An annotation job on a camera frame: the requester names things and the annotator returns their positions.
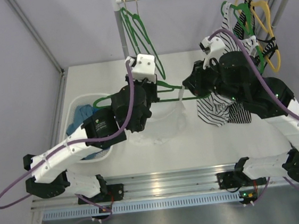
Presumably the striped tank top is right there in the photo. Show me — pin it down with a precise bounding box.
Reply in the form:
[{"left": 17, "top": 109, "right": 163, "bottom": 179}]
[{"left": 186, "top": 0, "right": 268, "bottom": 130}]

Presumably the dark striped garment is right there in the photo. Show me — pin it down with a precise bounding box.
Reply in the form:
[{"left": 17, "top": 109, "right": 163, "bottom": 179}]
[{"left": 215, "top": 0, "right": 286, "bottom": 126}]

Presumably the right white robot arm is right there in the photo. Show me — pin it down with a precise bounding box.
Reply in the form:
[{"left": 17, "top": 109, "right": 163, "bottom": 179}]
[{"left": 182, "top": 51, "right": 299, "bottom": 186}]

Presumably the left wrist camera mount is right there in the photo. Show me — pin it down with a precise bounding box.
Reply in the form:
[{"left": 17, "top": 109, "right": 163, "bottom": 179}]
[{"left": 125, "top": 54, "right": 157, "bottom": 84}]

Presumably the green hanger with striped top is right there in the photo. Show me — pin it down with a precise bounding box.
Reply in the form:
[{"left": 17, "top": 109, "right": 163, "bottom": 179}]
[{"left": 221, "top": 0, "right": 264, "bottom": 73}]

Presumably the white tank top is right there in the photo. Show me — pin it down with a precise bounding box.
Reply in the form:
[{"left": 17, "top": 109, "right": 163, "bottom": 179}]
[{"left": 128, "top": 87, "right": 187, "bottom": 146}]

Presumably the white plastic laundry basket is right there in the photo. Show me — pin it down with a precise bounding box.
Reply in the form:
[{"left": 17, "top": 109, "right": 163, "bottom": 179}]
[{"left": 65, "top": 93, "right": 112, "bottom": 163}]

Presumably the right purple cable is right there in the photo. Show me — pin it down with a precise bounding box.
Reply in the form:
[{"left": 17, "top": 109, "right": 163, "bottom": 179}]
[{"left": 206, "top": 20, "right": 299, "bottom": 217}]

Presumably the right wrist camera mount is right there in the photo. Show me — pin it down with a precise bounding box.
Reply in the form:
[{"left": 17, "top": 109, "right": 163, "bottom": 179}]
[{"left": 199, "top": 37, "right": 226, "bottom": 69}]

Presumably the light blue garment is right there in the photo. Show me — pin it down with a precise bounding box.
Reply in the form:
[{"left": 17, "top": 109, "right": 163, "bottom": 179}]
[{"left": 66, "top": 104, "right": 94, "bottom": 136}]

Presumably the dark blue garment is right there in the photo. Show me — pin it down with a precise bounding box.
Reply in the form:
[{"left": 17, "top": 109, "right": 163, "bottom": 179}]
[{"left": 77, "top": 104, "right": 103, "bottom": 160}]

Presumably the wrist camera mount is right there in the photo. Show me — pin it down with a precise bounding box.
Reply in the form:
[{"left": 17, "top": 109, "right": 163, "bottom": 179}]
[
  {"left": 125, "top": 54, "right": 157, "bottom": 84},
  {"left": 199, "top": 37, "right": 226, "bottom": 69}
]

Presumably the yellow hanger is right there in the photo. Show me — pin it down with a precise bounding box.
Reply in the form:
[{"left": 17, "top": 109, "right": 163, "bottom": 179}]
[{"left": 235, "top": 0, "right": 283, "bottom": 77}]

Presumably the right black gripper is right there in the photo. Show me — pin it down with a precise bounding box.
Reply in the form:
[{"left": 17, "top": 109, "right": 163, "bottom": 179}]
[{"left": 179, "top": 54, "right": 244, "bottom": 110}]

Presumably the aluminium mounting rail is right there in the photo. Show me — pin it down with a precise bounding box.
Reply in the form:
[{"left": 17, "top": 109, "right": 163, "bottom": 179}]
[{"left": 31, "top": 164, "right": 287, "bottom": 220}]

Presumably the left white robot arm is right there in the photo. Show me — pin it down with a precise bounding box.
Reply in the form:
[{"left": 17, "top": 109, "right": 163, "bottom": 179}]
[{"left": 23, "top": 74, "right": 159, "bottom": 201}]

